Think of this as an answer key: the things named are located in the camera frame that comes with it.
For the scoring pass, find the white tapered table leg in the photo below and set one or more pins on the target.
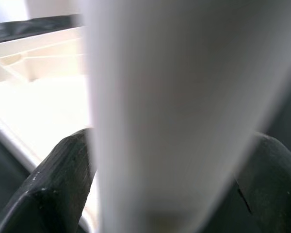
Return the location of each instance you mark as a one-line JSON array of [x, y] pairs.
[[172, 97]]

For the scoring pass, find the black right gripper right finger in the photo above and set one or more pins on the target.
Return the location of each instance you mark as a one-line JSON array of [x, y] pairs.
[[269, 194]]

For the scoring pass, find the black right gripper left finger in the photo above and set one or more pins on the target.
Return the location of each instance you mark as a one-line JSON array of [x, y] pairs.
[[51, 189]]

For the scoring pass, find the white plastic table top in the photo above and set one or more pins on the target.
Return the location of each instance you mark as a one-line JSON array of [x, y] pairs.
[[38, 97]]

